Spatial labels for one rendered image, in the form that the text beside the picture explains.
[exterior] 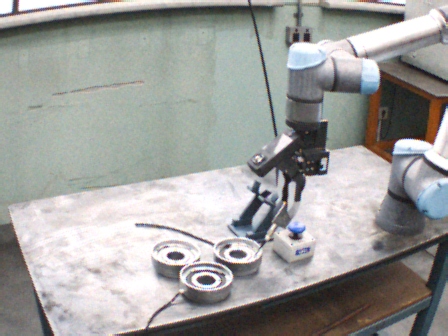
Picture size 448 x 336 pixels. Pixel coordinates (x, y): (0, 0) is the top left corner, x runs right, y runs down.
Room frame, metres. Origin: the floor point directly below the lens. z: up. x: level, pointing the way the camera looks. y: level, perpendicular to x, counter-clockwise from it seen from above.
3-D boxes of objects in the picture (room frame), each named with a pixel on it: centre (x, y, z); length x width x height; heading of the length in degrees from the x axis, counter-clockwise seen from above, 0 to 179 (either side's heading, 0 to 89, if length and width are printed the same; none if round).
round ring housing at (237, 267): (1.09, -0.04, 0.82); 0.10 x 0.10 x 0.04
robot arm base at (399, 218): (1.32, -0.48, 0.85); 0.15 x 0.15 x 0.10
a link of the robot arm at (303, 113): (1.13, -0.15, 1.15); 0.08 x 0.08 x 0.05
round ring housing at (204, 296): (0.99, 0.02, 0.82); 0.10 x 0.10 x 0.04
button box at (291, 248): (1.16, -0.17, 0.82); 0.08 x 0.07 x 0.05; 119
